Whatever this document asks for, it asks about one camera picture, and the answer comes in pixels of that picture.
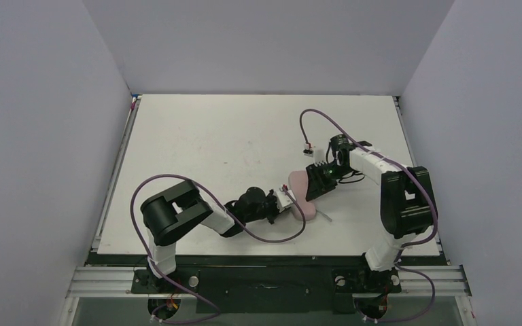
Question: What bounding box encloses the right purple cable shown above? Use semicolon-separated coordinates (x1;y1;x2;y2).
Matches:
299;109;438;324

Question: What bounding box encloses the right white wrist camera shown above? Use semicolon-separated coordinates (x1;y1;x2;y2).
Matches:
302;143;326;166

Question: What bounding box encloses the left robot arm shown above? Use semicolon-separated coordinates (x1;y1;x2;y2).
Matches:
141;181;285;278

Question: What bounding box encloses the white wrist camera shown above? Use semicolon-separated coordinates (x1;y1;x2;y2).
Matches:
302;143;326;166
275;184;295;212

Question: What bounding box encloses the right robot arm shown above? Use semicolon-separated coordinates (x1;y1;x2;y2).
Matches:
300;134;437;272

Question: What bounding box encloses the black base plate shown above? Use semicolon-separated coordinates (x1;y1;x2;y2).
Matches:
86;253;445;319

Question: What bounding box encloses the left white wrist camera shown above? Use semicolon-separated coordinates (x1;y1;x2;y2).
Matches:
275;184;295;212

